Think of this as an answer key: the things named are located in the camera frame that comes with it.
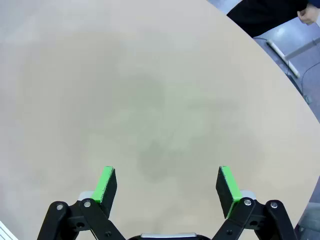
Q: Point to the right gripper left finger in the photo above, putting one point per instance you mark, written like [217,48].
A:
[105,190]

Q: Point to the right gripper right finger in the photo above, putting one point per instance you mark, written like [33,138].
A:
[227,192]

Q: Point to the person's left hand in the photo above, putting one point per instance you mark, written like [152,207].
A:
[310,15]

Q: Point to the white side table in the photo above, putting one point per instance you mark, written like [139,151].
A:
[282,53]

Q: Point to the person in navy jacket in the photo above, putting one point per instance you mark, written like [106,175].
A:
[262,15]

